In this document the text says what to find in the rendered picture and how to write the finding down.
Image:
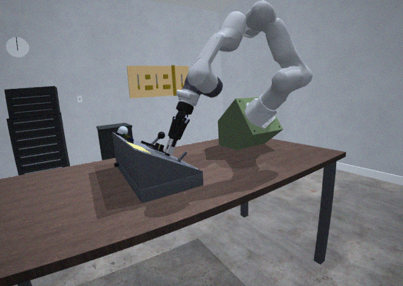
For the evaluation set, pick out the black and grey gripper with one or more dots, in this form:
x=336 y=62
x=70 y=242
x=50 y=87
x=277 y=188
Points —
x=178 y=125

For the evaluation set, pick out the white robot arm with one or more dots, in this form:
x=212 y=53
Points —
x=295 y=74

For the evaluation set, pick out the grey control panel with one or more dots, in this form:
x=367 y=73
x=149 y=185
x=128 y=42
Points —
x=151 y=172

